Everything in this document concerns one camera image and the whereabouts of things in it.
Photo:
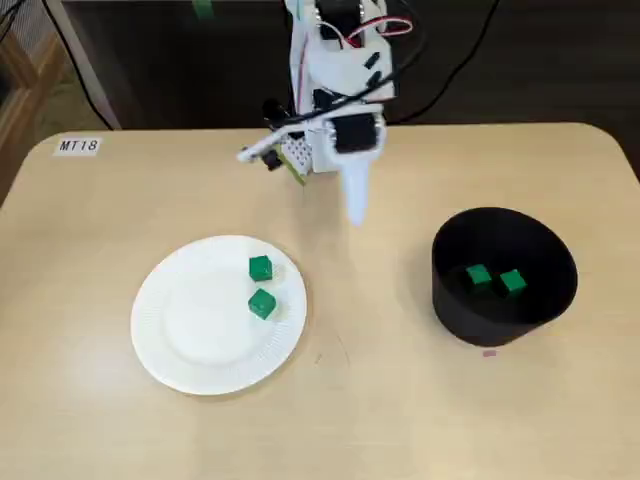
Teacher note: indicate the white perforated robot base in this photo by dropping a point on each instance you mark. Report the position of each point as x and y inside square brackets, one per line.
[299, 152]

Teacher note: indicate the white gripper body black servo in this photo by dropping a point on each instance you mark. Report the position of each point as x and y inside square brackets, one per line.
[354, 134]

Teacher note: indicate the light wooden furniture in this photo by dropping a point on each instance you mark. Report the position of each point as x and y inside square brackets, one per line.
[30, 85]

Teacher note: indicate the white paper plate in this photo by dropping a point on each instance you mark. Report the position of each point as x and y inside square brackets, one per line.
[210, 325]

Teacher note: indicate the yellow-green base board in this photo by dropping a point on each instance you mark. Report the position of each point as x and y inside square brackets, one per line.
[295, 177]

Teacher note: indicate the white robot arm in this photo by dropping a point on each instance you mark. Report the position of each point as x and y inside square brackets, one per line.
[340, 55]

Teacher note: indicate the small pink sticker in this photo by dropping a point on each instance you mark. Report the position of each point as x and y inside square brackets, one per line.
[489, 353]

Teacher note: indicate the black round pot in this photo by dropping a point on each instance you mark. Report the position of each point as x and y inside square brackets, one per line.
[500, 325]

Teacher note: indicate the white MT18 label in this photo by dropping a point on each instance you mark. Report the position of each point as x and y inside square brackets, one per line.
[77, 146]

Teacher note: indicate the green wooden cube block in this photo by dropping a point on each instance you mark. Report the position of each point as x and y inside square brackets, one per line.
[478, 276]
[512, 282]
[260, 267]
[261, 303]

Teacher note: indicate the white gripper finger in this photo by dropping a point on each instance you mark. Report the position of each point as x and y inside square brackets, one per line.
[265, 145]
[356, 195]

